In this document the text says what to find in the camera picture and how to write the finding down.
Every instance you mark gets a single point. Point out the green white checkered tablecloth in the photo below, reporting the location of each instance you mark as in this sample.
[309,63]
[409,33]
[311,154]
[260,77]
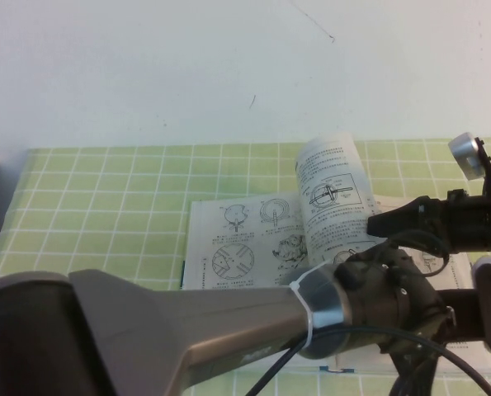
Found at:
[84,206]

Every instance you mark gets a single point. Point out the white zip tie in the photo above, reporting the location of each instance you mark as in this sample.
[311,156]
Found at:
[294,285]

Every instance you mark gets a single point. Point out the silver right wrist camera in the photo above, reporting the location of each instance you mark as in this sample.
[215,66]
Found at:
[465,154]

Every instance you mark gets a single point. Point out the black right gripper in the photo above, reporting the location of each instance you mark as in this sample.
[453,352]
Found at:
[476,222]

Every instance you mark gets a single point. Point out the black left camera bracket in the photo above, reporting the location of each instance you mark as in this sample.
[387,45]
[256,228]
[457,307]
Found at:
[490,309]

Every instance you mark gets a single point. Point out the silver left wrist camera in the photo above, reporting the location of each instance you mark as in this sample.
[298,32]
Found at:
[490,262]

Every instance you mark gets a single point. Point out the black camera bracket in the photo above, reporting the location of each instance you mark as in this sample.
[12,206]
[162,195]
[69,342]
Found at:
[490,177]
[490,309]

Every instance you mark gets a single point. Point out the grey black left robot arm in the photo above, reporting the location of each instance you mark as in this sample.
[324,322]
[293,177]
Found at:
[146,321]

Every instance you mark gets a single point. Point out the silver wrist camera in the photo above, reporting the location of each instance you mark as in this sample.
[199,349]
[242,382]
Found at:
[490,262]
[465,154]

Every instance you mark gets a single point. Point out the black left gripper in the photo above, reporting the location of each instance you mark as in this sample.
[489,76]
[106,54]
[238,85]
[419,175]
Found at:
[418,305]

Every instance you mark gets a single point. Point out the technical book with diagrams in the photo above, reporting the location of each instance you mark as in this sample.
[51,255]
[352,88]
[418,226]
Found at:
[245,231]

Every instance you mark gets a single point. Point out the black right camera bracket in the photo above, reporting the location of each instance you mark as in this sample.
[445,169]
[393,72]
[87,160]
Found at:
[490,177]

